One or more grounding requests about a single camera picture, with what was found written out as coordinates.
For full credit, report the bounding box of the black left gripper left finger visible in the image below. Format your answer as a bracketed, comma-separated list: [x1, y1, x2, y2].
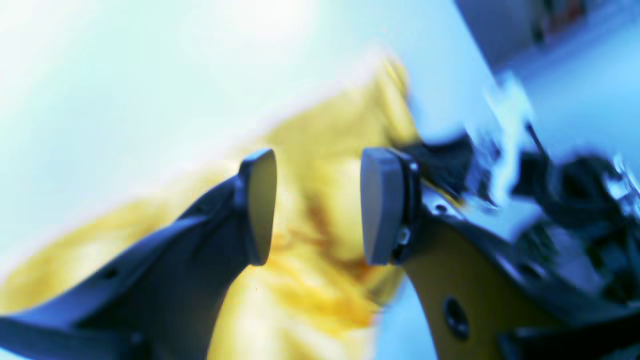
[1, 149, 278, 360]

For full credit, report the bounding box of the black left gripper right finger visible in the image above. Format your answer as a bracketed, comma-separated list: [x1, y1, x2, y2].
[360, 148, 639, 360]

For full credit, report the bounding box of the orange T-shirt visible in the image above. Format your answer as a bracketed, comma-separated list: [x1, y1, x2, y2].
[1, 54, 419, 360]

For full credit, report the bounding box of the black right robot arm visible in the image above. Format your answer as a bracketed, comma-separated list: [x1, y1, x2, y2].
[406, 73, 639, 304]

